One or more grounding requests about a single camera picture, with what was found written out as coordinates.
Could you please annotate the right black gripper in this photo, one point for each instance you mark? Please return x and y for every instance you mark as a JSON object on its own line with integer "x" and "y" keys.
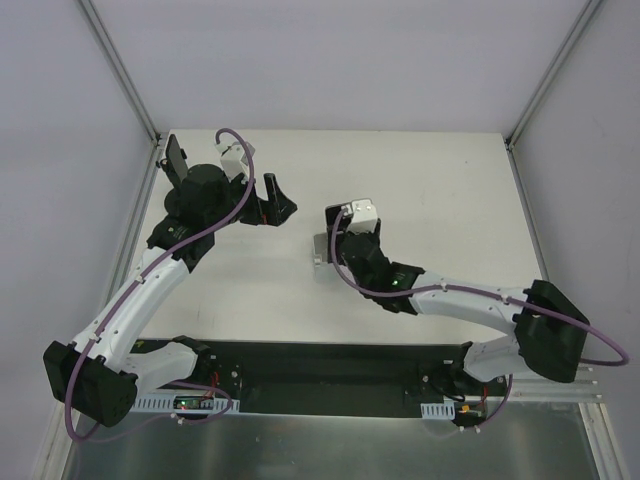
{"x": 337, "y": 220}

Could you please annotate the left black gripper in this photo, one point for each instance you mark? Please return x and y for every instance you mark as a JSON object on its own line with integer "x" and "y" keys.
{"x": 251, "y": 207}

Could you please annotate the silver folding phone stand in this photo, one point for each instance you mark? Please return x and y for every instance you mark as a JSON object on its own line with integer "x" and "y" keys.
{"x": 321, "y": 255}

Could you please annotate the black smartphone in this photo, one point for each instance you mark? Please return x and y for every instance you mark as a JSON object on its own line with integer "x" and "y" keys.
{"x": 174, "y": 164}

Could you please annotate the black round-base phone stand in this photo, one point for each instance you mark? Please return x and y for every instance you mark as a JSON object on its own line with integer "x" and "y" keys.
{"x": 171, "y": 200}

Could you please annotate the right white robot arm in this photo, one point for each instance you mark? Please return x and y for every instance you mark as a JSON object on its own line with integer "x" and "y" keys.
{"x": 541, "y": 329}

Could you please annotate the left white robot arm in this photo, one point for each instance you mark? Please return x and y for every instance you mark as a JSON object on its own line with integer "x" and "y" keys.
{"x": 97, "y": 373}

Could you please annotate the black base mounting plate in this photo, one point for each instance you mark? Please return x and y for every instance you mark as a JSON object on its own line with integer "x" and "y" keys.
{"x": 356, "y": 380}

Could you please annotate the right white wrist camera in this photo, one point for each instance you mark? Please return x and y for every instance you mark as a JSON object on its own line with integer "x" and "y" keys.
{"x": 361, "y": 216}

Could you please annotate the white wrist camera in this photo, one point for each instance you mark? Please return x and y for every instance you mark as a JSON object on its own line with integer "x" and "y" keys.
{"x": 233, "y": 160}
{"x": 361, "y": 216}

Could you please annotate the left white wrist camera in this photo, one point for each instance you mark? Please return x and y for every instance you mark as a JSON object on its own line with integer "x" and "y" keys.
{"x": 233, "y": 160}

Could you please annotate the right white cable duct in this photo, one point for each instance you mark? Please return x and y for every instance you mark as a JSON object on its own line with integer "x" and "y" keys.
{"x": 444, "y": 411}

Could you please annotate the white cable duct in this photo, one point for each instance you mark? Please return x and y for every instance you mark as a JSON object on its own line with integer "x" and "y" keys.
{"x": 444, "y": 411}
{"x": 171, "y": 403}

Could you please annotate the left white cable duct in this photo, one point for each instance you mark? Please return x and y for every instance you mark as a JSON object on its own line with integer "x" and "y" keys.
{"x": 171, "y": 403}

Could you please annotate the left aluminium frame post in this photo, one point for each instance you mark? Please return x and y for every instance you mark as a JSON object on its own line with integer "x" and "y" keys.
{"x": 106, "y": 44}

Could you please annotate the aluminium frame post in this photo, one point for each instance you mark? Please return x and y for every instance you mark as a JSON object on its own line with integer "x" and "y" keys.
{"x": 106, "y": 44}
{"x": 568, "y": 45}

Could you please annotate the right aluminium frame post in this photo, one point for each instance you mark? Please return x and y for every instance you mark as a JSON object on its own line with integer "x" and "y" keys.
{"x": 568, "y": 45}

